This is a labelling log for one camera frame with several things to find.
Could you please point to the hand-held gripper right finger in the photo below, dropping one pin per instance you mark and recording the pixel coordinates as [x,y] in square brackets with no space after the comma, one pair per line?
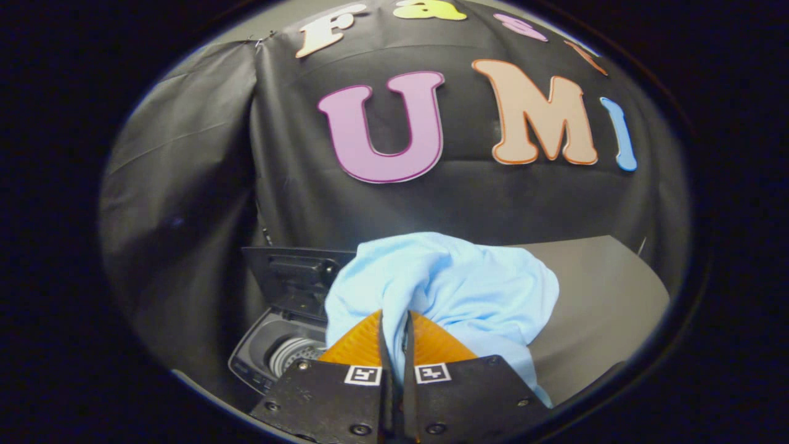
[408,382]

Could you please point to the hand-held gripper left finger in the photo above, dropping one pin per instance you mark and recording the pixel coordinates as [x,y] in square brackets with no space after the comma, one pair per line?
[386,382]

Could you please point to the light blue shirt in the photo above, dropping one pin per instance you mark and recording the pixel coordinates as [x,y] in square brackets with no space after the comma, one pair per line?
[456,283]

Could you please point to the dark grey washing machine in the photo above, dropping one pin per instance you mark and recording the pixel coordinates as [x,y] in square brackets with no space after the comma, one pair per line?
[271,351]

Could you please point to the dark washing machine lid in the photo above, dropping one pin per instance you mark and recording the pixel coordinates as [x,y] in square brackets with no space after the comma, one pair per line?
[296,277]

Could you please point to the grey top beige cabinet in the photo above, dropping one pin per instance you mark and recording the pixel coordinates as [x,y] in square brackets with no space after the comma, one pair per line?
[604,308]

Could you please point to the black backdrop cloth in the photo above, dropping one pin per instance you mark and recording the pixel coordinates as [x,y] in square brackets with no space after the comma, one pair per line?
[203,172]

